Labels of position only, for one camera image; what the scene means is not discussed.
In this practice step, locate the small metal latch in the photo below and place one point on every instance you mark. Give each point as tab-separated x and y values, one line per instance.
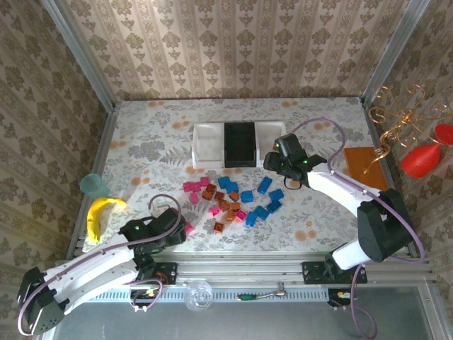
281	287

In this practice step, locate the aluminium frame post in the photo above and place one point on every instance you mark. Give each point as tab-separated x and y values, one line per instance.
81	60
393	53

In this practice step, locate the large red teardrop ornament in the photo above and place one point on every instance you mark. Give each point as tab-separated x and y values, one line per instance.
421	161

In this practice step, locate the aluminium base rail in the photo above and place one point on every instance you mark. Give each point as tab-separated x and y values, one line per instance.
240	269

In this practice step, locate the black plastic container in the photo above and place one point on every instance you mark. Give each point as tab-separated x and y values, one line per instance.
240	145

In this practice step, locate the wide pink lego brick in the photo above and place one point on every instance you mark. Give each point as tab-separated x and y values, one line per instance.
191	186

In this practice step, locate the white plastic container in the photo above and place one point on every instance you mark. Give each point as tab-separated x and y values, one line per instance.
269	132
209	145

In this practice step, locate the orange wooden board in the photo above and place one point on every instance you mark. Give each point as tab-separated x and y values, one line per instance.
364	170

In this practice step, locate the aluminium table side rail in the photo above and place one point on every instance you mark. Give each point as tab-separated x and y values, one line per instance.
102	152
380	141

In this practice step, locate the clear glass bulb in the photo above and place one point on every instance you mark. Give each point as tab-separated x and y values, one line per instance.
198	295

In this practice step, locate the orange-brown lego brick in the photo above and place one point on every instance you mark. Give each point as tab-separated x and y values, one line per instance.
219	195
235	206
224	204
230	214
233	195
218	227
209	191

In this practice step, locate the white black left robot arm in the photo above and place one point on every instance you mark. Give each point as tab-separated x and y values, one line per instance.
88	269

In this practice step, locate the small red ornament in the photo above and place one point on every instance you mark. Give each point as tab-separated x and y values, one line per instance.
445	134

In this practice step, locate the black connector bracket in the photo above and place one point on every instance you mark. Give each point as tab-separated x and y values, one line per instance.
141	294
336	297

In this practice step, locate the teal plastic cup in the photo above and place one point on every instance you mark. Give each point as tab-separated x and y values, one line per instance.
92	184

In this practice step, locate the grey metal panel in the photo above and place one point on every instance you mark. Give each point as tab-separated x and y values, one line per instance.
247	322

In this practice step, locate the yellow banana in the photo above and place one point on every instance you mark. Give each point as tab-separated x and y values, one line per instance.
93	219

